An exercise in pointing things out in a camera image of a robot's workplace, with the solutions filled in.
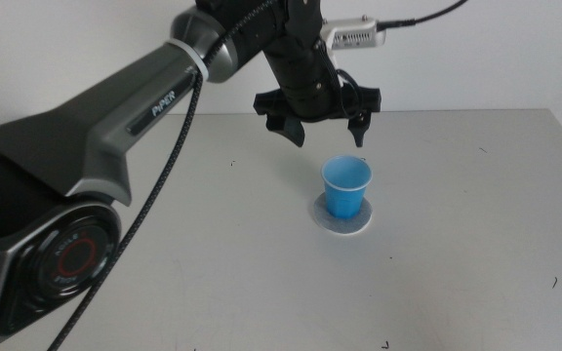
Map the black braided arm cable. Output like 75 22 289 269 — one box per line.
45 0 282 351

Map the round grey cup mat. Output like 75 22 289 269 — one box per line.
312 190 375 237

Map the blue plastic cup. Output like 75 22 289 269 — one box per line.
320 154 375 220

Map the black camera cable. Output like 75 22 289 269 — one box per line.
376 0 470 31

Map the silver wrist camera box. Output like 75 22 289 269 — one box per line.
319 15 387 52

